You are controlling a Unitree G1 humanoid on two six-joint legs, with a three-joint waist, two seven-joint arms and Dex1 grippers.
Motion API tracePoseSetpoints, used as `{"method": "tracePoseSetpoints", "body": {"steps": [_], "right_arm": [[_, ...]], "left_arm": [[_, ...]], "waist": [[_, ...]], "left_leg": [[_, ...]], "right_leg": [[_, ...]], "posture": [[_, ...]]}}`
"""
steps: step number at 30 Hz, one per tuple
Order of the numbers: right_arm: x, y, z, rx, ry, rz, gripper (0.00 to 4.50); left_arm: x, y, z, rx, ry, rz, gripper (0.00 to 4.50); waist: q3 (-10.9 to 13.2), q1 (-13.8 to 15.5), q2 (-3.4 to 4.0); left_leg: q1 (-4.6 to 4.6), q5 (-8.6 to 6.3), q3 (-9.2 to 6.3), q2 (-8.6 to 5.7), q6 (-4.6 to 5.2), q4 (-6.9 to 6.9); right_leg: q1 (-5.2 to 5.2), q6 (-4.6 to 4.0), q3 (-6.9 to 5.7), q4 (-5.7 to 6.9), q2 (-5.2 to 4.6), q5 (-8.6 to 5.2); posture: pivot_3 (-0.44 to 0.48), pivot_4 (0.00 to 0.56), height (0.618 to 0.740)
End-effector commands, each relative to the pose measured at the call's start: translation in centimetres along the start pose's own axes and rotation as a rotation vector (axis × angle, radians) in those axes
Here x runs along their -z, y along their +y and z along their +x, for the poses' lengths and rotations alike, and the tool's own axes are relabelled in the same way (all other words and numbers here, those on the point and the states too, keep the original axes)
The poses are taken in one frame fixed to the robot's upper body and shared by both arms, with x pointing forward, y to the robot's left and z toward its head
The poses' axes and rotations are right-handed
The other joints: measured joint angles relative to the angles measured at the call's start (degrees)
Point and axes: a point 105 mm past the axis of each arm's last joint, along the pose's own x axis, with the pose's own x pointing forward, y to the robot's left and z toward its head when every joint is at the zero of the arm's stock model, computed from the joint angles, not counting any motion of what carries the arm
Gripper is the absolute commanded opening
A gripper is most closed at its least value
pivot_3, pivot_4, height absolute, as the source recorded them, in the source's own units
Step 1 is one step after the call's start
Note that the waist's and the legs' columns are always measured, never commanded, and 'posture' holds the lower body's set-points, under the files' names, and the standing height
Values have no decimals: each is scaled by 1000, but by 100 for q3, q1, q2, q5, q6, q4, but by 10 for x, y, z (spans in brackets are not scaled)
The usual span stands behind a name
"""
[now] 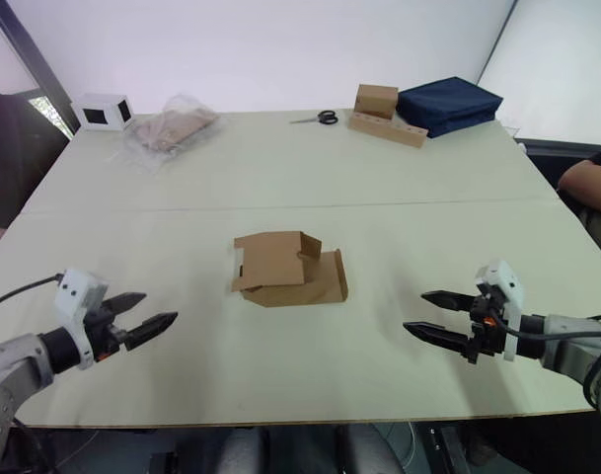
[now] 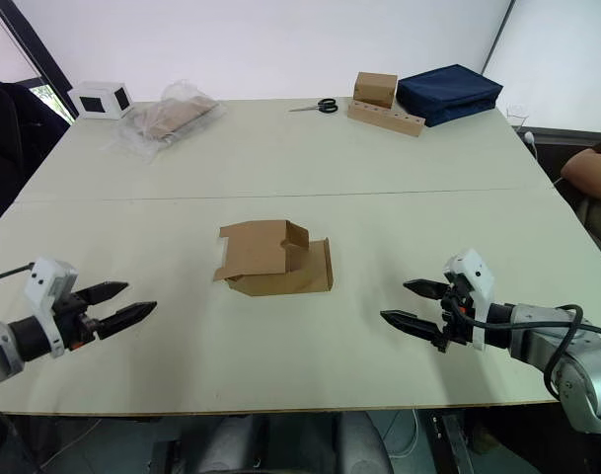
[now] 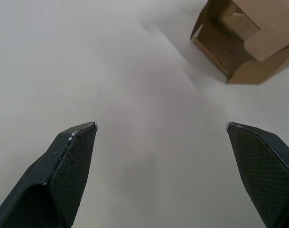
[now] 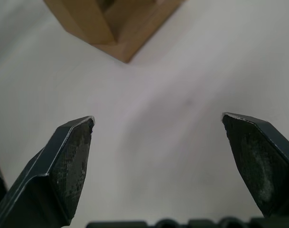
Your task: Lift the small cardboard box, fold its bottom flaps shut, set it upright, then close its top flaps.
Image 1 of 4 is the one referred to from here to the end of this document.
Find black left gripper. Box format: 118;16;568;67
85;291;180;362

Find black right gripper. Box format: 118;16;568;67
402;280;509;367

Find small open cardboard box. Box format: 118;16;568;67
229;229;350;309

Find clear plastic bag with cardboard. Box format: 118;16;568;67
115;93;224;176

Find navy blue fabric box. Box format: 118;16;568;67
396;75;505;140

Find small closed cardboard box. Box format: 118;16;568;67
353;83;400;121

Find white cube with black windows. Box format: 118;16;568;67
70;92;135;133

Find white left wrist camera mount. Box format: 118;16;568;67
52;269;111;371

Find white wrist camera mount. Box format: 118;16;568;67
52;269;111;371
474;259;525;363

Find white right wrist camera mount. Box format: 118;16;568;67
474;259;525;363

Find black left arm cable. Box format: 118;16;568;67
0;275;65;315

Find black-handled scissors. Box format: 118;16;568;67
288;110;340;126

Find black window frame post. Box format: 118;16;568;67
0;0;78;138

